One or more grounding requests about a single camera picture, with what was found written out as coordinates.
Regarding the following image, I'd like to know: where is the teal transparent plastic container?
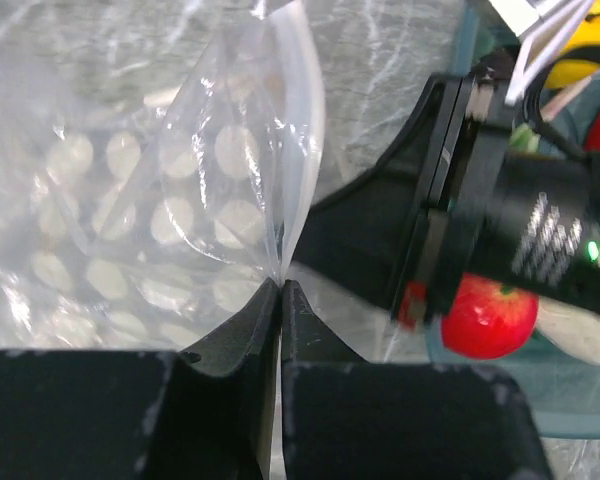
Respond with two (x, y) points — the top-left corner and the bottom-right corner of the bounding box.
(426, 6), (600, 439)

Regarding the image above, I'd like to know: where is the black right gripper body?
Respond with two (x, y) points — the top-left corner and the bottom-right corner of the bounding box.
(389, 75), (600, 314)

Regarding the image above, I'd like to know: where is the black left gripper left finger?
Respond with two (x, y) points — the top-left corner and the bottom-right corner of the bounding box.
(0, 280), (281, 479)

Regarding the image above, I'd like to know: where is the red toy apple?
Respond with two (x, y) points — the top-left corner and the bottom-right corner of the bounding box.
(441, 274), (539, 360)

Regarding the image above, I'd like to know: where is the yellow toy lemon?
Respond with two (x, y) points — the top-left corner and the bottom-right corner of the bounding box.
(544, 0), (600, 91)

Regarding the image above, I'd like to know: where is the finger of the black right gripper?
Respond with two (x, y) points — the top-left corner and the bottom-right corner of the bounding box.
(294, 74), (450, 310)

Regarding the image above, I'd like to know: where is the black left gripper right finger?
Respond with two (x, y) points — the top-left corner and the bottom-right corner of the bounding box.
(281, 281), (552, 479)

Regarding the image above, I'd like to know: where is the clear polka dot zip bag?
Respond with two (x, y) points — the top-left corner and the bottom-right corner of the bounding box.
(0, 1), (325, 349)

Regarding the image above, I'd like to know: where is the white toy daikon radish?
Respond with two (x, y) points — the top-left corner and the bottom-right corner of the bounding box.
(536, 298), (600, 365)

